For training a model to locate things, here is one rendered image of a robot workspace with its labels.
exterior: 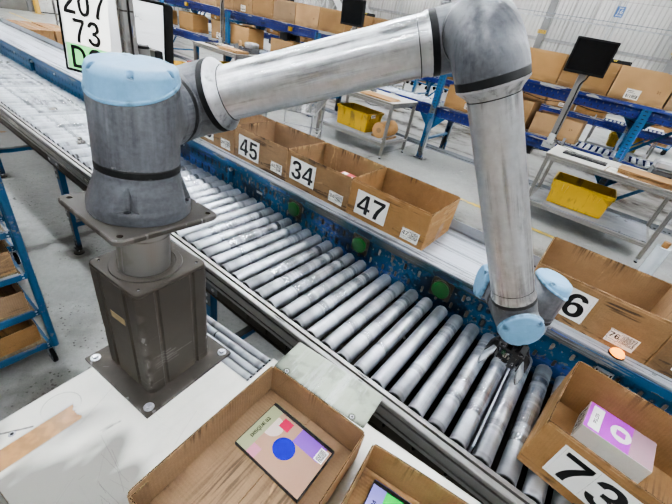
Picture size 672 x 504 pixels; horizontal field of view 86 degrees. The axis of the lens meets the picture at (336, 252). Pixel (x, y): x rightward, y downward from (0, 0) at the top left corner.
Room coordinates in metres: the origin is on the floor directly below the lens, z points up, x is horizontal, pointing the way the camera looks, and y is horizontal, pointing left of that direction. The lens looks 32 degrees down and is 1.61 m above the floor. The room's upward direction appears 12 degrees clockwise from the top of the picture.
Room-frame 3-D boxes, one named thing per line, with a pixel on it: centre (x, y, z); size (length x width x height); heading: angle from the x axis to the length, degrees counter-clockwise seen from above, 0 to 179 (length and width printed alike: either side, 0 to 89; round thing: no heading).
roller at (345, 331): (1.02, -0.16, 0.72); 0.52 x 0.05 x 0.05; 148
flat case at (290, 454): (0.45, 0.02, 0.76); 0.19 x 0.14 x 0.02; 60
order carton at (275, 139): (1.92, 0.41, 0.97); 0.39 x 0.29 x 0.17; 58
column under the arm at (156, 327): (0.64, 0.41, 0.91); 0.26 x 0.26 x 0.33; 63
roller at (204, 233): (1.43, 0.50, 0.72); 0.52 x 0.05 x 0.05; 148
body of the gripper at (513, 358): (0.77, -0.54, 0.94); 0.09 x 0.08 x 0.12; 148
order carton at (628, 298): (1.08, -0.91, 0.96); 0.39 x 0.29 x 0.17; 58
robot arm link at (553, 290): (0.77, -0.54, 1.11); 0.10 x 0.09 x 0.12; 88
